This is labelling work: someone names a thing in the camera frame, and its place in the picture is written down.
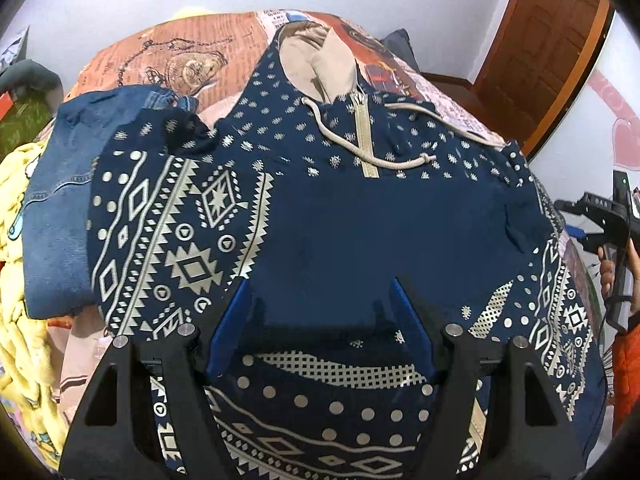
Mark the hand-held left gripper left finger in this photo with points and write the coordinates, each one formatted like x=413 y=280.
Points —
x=232 y=320

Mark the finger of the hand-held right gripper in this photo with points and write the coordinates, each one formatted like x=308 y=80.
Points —
x=576 y=234
x=570 y=207

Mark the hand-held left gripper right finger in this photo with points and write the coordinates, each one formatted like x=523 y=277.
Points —
x=410 y=320

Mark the navy patterned hoodie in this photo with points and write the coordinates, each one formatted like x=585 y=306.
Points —
x=350 y=220

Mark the person's right hand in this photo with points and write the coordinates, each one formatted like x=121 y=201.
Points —
x=606 y=275

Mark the brown wooden door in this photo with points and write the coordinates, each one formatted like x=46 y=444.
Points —
x=545 y=35

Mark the folded blue jeans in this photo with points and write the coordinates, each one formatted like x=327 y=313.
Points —
x=55 y=210

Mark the yellow cartoon blanket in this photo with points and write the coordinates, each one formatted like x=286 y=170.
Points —
x=20 y=360

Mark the dark blue pillow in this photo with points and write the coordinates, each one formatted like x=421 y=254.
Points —
x=400 y=45

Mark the orange printed blanket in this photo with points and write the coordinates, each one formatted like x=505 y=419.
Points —
x=190 y=60

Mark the green patterned box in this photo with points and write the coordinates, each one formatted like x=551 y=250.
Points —
x=22 y=125

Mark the yellow plush toy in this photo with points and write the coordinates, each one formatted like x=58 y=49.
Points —
x=190 y=11

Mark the orange box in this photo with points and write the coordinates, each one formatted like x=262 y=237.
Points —
x=5 y=102

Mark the grey cloth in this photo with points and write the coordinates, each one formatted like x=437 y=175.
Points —
x=30 y=77

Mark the pink wall sticker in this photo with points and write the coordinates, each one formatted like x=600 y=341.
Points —
x=625 y=130

